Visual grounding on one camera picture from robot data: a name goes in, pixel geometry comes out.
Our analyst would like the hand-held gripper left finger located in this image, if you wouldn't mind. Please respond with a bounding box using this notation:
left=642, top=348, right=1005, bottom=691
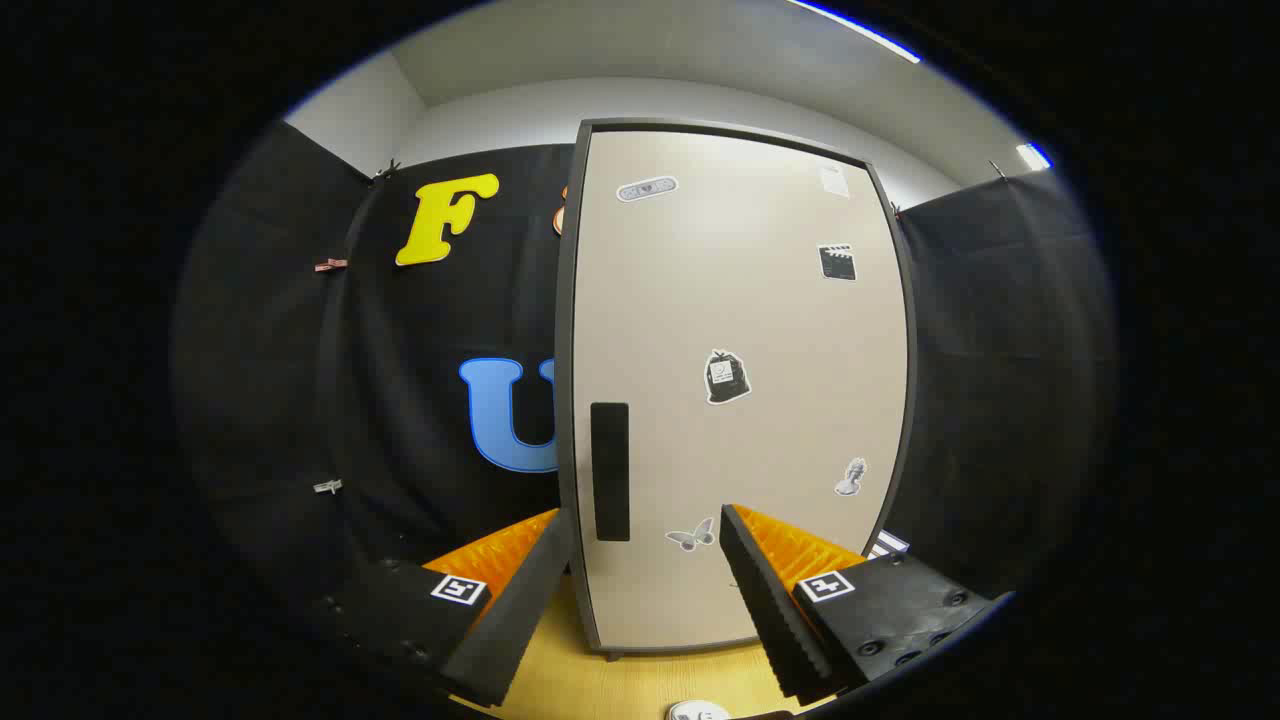
left=310, top=506, right=575, bottom=709

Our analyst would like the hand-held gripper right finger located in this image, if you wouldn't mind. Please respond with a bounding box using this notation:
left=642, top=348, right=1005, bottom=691
left=718, top=503, right=1015, bottom=703

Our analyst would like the black door handle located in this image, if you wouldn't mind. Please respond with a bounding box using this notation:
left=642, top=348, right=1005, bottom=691
left=590, top=402, right=631, bottom=542

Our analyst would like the grey shoe cabinet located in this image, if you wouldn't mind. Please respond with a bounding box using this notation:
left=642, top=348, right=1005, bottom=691
left=555, top=118, right=919, bottom=661

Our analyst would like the beige shoe cabinet door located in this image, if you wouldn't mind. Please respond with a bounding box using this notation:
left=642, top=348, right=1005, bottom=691
left=575, top=130, right=906, bottom=651

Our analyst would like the black backdrop cloth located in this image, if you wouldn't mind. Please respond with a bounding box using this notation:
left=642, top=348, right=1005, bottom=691
left=170, top=120, right=1119, bottom=641

